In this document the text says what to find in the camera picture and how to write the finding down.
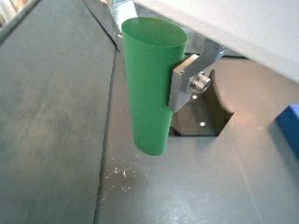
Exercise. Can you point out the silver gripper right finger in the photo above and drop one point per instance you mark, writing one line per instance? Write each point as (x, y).
(188, 76)

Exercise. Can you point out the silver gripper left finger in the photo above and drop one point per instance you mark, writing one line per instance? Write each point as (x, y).
(123, 10)

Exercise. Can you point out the green oval rod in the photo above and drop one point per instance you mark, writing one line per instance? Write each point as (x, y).
(154, 45)

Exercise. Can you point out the blue shape-sorting board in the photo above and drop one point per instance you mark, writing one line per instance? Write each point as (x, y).
(287, 121)

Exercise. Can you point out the black curved holder bracket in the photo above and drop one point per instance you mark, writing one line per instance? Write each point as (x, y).
(203, 117)

